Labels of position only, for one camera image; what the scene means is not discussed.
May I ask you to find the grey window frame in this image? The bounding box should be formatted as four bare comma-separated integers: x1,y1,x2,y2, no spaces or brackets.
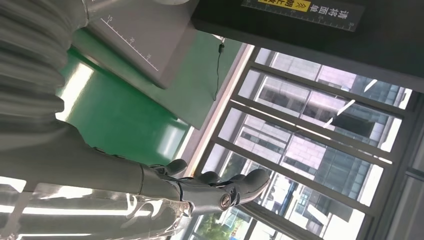
187,46,424,240

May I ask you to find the black inbound scanner machine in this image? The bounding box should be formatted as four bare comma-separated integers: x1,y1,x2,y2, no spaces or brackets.
84,0,424,94

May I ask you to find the thin black cable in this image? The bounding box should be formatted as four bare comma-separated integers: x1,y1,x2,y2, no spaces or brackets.
212,42,227,102

